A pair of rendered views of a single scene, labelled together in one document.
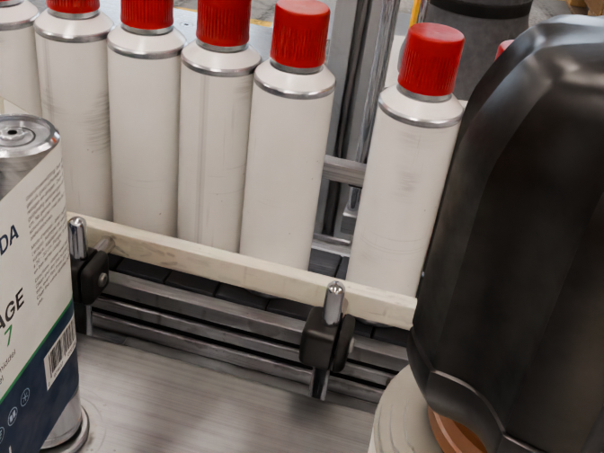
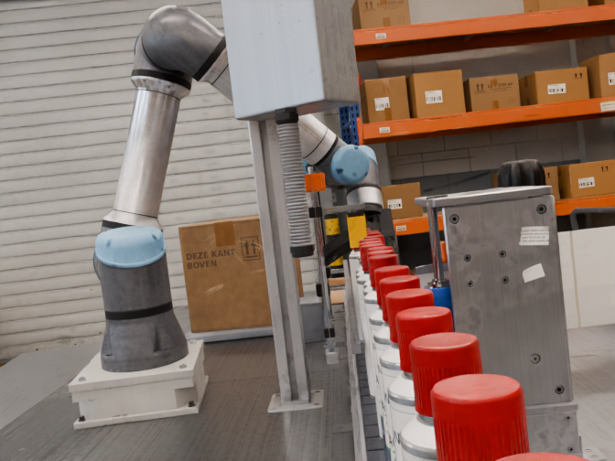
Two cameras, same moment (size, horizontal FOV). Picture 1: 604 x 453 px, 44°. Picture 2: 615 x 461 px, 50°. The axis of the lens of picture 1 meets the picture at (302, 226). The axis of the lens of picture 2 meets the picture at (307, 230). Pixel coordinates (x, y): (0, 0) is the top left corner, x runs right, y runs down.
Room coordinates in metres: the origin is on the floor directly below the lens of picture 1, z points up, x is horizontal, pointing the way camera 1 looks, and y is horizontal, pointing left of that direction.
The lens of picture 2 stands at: (0.67, 1.03, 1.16)
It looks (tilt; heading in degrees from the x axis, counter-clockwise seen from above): 3 degrees down; 263
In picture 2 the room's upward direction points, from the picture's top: 7 degrees counter-clockwise
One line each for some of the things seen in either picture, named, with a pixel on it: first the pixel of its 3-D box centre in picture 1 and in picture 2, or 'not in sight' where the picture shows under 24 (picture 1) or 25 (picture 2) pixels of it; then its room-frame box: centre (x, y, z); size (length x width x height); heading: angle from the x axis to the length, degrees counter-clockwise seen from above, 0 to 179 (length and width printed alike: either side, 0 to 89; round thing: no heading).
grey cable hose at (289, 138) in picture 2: not in sight; (294, 183); (0.56, 0.10, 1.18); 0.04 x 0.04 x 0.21
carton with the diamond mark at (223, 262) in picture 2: not in sight; (245, 268); (0.62, -0.76, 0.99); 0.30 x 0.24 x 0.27; 72
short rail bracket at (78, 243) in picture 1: (94, 278); not in sight; (0.40, 0.14, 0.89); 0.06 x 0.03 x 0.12; 170
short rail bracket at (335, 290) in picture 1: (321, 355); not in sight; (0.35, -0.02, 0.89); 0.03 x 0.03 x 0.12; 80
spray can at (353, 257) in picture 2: not in sight; (365, 285); (0.42, -0.16, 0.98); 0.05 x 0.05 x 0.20
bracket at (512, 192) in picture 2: not in sight; (476, 195); (0.41, 0.39, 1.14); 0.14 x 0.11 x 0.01; 80
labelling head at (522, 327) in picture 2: not in sight; (483, 321); (0.42, 0.39, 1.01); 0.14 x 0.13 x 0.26; 80
